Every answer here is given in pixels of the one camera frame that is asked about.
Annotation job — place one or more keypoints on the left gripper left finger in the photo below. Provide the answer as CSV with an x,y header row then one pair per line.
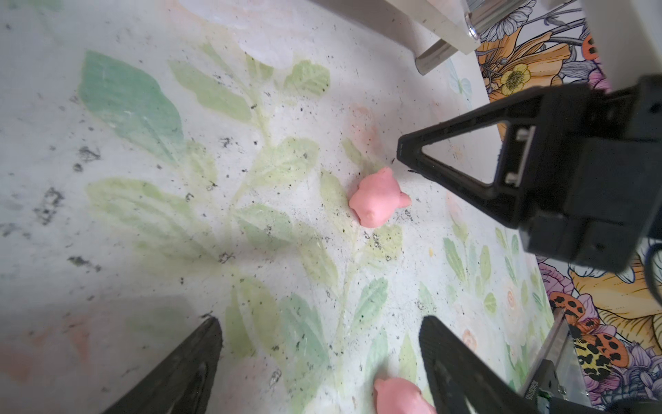
x,y
182,383

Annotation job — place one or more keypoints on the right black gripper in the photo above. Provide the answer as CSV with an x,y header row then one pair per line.
x,y
578,169

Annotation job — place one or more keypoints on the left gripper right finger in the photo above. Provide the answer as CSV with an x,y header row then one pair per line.
x,y
459,381

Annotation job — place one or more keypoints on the small pink pig toy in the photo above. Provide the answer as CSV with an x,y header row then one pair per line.
x,y
399,396
377,198

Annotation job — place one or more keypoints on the white two-tier shelf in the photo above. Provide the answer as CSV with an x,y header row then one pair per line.
x,y
433,30

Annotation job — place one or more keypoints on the aluminium front rail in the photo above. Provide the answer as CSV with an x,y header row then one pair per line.
x,y
555,383

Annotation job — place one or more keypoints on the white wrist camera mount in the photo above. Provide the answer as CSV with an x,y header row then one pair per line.
x,y
628,38

